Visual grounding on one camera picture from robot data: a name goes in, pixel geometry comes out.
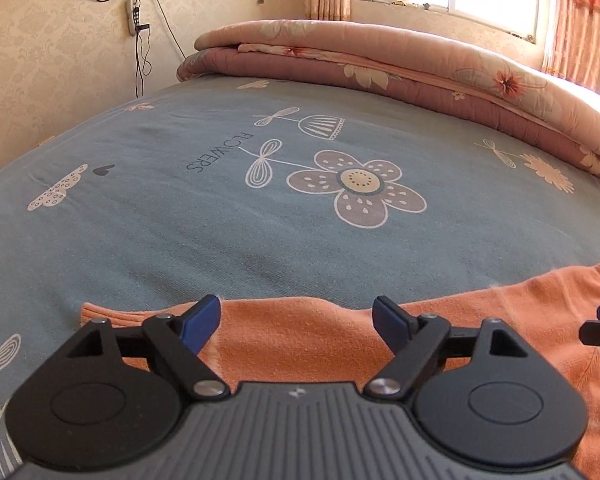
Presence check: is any white wall power strip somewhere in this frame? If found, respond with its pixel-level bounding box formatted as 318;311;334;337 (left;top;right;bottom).
125;0;150;37

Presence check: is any orange knit sweater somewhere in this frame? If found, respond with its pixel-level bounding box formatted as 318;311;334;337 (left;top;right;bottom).
80;260;600;480

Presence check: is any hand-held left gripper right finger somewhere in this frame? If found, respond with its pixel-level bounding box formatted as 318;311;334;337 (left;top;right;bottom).
364;295;528;404

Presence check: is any pink floral quilt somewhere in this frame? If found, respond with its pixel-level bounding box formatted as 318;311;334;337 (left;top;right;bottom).
176;19;600;191

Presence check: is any black power strip cable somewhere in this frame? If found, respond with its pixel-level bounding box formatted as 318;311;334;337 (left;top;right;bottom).
132;0;187;101

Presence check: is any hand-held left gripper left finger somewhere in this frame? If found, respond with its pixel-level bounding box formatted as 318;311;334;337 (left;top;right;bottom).
65;294;231;404

